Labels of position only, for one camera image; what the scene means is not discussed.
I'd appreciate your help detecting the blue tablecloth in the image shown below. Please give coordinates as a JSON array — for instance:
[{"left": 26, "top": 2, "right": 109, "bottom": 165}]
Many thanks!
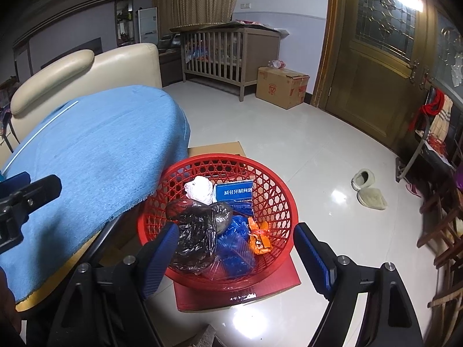
[{"left": 0, "top": 85, "right": 191, "bottom": 302}]

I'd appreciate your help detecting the wooden folding chair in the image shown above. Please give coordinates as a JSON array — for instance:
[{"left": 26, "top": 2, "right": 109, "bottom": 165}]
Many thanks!
[{"left": 416, "top": 173, "right": 463, "bottom": 319}]

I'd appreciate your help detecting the flat red box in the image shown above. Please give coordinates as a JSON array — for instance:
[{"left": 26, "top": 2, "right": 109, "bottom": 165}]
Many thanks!
[{"left": 174, "top": 249, "right": 302, "bottom": 311}]

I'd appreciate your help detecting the grey metal rack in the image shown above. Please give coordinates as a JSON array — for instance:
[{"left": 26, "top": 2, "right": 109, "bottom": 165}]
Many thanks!
[{"left": 396, "top": 116, "right": 456, "bottom": 183}]

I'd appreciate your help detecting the thin white rod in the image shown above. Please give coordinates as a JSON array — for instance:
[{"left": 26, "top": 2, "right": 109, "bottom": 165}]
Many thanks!
[{"left": 0, "top": 102, "right": 78, "bottom": 172}]

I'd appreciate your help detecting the wooden baby crib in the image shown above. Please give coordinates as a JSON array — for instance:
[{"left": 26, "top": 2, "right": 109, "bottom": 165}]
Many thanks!
[{"left": 180, "top": 22, "right": 290, "bottom": 102}]

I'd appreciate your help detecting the beige slipper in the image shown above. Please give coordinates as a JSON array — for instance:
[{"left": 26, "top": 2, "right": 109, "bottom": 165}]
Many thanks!
[
  {"left": 357, "top": 187, "right": 388, "bottom": 211},
  {"left": 352, "top": 168, "right": 376, "bottom": 191}
]

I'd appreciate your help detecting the red plastic basket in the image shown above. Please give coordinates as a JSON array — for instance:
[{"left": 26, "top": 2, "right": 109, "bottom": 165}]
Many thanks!
[{"left": 137, "top": 154, "right": 299, "bottom": 291}]

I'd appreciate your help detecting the white paper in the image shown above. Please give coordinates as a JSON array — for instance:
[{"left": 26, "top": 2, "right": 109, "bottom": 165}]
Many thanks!
[{"left": 184, "top": 176, "right": 214, "bottom": 206}]

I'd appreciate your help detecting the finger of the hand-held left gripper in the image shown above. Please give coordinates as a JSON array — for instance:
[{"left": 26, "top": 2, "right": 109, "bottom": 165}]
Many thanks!
[{"left": 0, "top": 171, "right": 63, "bottom": 254}]

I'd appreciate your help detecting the wall display shelf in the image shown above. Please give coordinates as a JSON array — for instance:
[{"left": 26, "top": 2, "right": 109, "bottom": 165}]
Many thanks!
[{"left": 115, "top": 0, "right": 134, "bottom": 47}]

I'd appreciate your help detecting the blue clear plastic package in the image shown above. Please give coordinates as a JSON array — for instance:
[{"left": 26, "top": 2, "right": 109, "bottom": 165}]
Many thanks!
[{"left": 203, "top": 215, "right": 256, "bottom": 280}]

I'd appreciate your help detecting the cream leather sofa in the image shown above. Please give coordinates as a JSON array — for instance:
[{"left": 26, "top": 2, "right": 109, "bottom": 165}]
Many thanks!
[{"left": 0, "top": 43, "right": 163, "bottom": 174}]

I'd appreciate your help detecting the orange plastic bag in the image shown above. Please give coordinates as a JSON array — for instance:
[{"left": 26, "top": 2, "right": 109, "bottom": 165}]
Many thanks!
[{"left": 248, "top": 217, "right": 272, "bottom": 254}]

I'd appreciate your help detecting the patterned bag with straps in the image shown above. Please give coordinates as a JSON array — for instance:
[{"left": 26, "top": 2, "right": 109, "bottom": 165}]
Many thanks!
[{"left": 0, "top": 76, "right": 19, "bottom": 152}]

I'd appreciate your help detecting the black plastic bag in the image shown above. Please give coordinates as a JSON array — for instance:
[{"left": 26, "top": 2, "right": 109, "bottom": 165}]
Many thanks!
[{"left": 166, "top": 199, "right": 235, "bottom": 274}]

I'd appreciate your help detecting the wooden door with glass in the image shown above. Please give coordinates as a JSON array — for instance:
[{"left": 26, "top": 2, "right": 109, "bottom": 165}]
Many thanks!
[{"left": 313, "top": 0, "right": 463, "bottom": 160}]

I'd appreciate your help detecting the brown cardboard box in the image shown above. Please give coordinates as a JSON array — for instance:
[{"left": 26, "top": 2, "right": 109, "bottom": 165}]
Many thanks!
[{"left": 256, "top": 66, "right": 310, "bottom": 110}]

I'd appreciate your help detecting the black table leg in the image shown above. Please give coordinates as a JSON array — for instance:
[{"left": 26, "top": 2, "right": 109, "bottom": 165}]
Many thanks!
[{"left": 81, "top": 219, "right": 124, "bottom": 266}]

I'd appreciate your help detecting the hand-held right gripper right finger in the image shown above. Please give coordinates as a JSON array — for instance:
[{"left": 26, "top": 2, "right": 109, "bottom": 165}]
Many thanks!
[{"left": 293, "top": 223, "right": 424, "bottom": 347}]

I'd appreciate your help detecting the plaid scarf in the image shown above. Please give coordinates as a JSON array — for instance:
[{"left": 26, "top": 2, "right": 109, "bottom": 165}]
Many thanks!
[{"left": 430, "top": 94, "right": 453, "bottom": 143}]

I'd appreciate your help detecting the blue printed box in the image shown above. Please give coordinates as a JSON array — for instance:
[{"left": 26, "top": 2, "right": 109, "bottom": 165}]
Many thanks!
[{"left": 213, "top": 180, "right": 255, "bottom": 217}]

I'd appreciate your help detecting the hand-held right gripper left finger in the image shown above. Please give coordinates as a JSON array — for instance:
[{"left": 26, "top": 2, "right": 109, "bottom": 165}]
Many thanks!
[{"left": 47, "top": 222, "right": 180, "bottom": 347}]

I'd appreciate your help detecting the white standing air conditioner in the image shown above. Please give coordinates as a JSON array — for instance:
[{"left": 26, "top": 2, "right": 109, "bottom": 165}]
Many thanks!
[{"left": 137, "top": 7, "right": 159, "bottom": 45}]

